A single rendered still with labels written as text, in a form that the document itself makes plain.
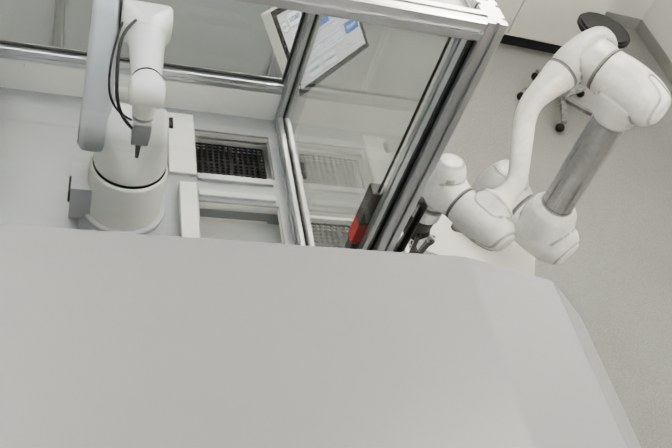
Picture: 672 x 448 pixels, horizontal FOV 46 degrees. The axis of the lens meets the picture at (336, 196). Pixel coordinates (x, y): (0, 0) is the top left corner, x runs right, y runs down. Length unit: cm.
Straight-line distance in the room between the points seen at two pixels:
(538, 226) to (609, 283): 179
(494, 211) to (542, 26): 377
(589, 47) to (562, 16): 345
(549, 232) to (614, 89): 55
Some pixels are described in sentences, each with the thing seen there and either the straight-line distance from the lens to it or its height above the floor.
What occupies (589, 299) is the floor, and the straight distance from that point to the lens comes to 415.
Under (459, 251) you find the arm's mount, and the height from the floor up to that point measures 83.
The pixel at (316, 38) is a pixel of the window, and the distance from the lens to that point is 131.
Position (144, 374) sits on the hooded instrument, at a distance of 94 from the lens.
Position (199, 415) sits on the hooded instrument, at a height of 178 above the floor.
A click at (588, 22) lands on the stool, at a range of 507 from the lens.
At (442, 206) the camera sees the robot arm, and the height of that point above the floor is 128.
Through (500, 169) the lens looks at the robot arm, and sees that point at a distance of 262.
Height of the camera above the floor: 257
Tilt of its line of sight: 41 degrees down
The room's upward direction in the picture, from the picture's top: 22 degrees clockwise
